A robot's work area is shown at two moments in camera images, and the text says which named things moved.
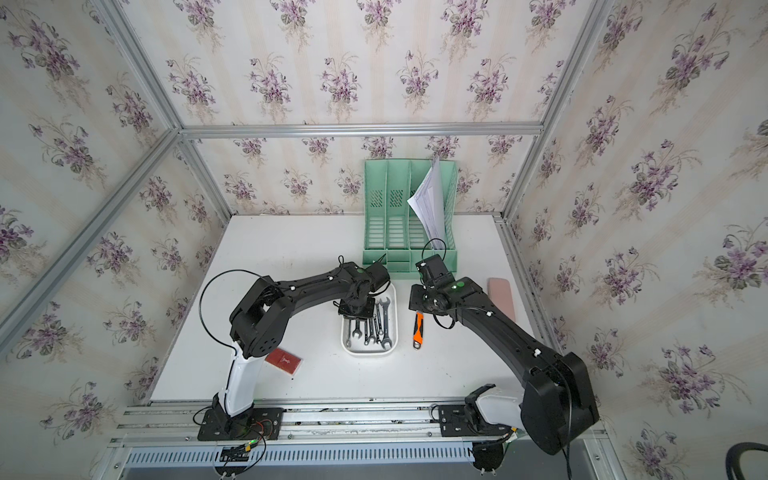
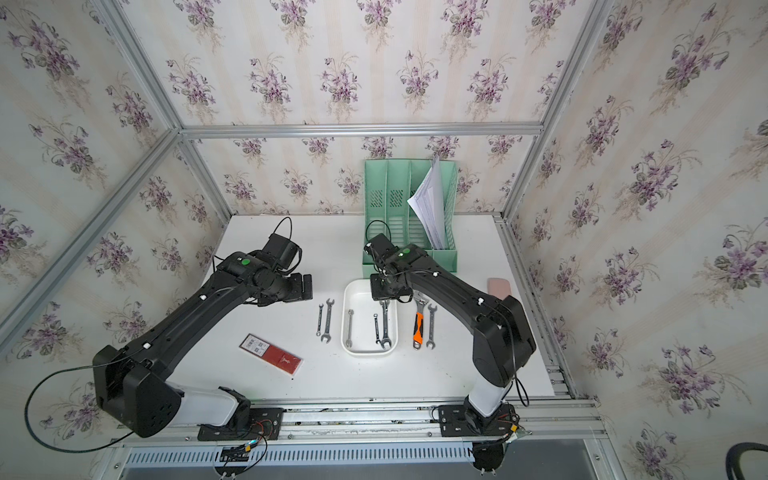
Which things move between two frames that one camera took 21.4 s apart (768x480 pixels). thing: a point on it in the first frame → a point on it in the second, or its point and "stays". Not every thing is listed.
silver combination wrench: (357, 330) → (432, 312)
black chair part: (733, 458) stays
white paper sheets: (428, 200) stays
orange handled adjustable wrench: (418, 330) stays
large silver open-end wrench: (386, 340) → (326, 335)
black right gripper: (413, 300) → (376, 295)
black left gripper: (371, 310) → (298, 290)
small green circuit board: (238, 453) stays
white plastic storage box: (376, 335) stays
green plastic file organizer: (393, 230) stays
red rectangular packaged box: (283, 360) stays
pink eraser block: (499, 292) stays
